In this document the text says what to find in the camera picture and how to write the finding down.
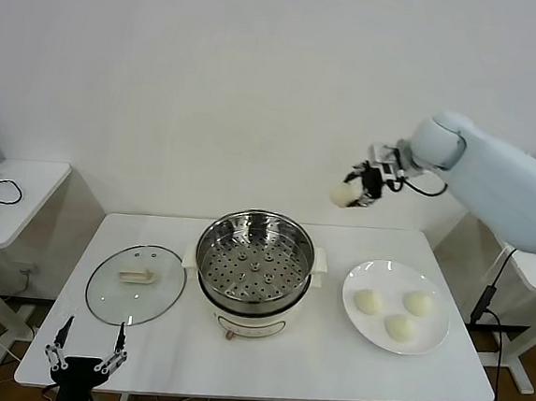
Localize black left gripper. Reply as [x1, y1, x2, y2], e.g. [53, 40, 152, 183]
[40, 314, 132, 401]

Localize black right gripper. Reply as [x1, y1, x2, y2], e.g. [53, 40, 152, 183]
[340, 159, 393, 213]

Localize white steamed baozi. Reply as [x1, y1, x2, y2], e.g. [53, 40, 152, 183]
[401, 289, 439, 319]
[353, 287, 386, 317]
[330, 180, 362, 210]
[382, 312, 417, 341]

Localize glass lid with cream handle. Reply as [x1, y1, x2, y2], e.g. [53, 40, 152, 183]
[81, 239, 190, 333]

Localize perforated steel steamer basket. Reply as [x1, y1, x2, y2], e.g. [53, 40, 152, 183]
[191, 204, 319, 319]

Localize white round plate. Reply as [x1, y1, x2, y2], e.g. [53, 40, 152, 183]
[337, 256, 456, 360]

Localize white side desk with mouse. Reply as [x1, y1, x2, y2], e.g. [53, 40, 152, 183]
[0, 156, 74, 373]

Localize cream electric cooker base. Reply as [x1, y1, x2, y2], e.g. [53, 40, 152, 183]
[175, 233, 332, 350]

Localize white side desk with label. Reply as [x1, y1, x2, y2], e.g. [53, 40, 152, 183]
[481, 238, 536, 396]

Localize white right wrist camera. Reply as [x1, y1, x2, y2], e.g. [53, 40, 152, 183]
[367, 143, 408, 181]

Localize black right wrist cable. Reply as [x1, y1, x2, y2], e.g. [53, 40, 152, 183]
[387, 171, 450, 198]

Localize black looped desk cable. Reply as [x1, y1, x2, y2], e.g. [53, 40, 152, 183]
[0, 178, 24, 208]

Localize white laptop cable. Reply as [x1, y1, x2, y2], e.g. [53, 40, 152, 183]
[480, 245, 516, 285]

